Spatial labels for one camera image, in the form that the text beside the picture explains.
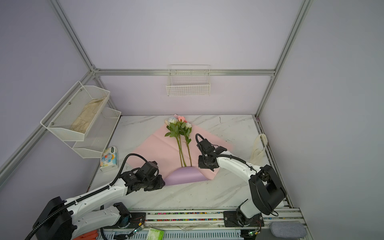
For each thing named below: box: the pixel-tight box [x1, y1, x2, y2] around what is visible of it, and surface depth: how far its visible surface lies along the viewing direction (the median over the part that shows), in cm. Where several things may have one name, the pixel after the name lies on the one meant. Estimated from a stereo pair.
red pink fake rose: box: [178, 116, 188, 123], surface depth 113 cm
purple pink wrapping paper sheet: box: [127, 130, 234, 186], surface depth 97 cm
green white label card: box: [146, 227, 165, 240], surface depth 69 cm
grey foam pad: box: [270, 221, 307, 239], surface depth 70 cm
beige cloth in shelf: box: [71, 96, 106, 134], surface depth 80 cm
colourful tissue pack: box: [100, 146, 118, 173], surface depth 91 cm
